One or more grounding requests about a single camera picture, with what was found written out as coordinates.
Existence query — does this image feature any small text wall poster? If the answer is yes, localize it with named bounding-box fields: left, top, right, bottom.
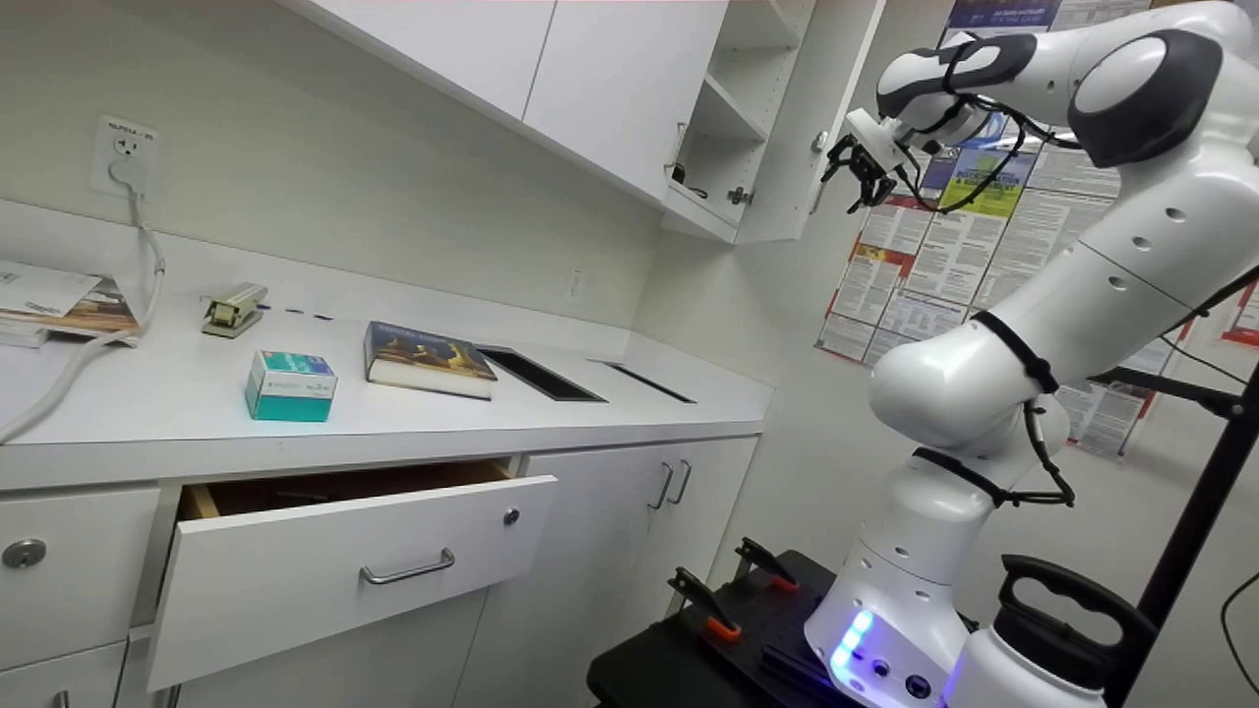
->
left=1075, top=308, right=1192, bottom=463

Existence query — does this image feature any white power cable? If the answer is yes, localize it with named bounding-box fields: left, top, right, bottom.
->
left=0, top=155, right=173, bottom=450

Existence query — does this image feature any white upper cabinet box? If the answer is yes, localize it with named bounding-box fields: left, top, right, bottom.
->
left=660, top=0, right=820, bottom=249

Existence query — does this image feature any red white wall poster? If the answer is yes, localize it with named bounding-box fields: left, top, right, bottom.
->
left=1216, top=278, right=1259, bottom=350

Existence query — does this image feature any white drawer wooden interior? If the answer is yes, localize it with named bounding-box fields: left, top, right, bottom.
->
left=143, top=453, right=561, bottom=697

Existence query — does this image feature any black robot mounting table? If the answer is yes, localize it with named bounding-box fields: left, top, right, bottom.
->
left=581, top=548, right=919, bottom=708

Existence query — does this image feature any black orange bar clamp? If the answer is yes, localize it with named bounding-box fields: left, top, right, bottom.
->
left=666, top=564, right=746, bottom=648
left=728, top=533, right=805, bottom=603

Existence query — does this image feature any stack of papers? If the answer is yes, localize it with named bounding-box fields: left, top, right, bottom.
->
left=0, top=255, right=144, bottom=354

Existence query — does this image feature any white wall outlet with plug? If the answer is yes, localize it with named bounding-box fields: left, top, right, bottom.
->
left=92, top=114, right=167, bottom=200

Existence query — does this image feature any purple wall poster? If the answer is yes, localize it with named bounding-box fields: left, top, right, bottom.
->
left=939, top=0, right=1065, bottom=34

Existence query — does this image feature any white container black handle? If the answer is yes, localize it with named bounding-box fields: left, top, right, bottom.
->
left=939, top=548, right=1162, bottom=708

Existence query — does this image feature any hardcover book picture cover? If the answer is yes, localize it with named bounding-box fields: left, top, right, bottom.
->
left=362, top=318, right=502, bottom=404

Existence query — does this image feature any large text wall poster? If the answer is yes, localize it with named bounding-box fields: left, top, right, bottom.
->
left=813, top=112, right=1127, bottom=386

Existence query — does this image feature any black camera stand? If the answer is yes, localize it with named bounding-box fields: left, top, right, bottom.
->
left=1092, top=268, right=1259, bottom=708

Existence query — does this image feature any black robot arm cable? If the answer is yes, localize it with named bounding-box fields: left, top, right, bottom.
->
left=900, top=34, right=1079, bottom=517

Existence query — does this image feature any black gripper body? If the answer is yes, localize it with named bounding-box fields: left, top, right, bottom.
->
left=846, top=131, right=910, bottom=189

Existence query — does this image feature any white cabinet door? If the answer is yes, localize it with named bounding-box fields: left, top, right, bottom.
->
left=519, top=0, right=736, bottom=210
left=279, top=0, right=561, bottom=125
left=627, top=432, right=767, bottom=632
left=0, top=640, right=134, bottom=708
left=736, top=0, right=888, bottom=249
left=450, top=440, right=691, bottom=708
left=170, top=588, right=493, bottom=708

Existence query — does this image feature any white drawer round lock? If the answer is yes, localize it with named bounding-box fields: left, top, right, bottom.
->
left=0, top=484, right=167, bottom=676

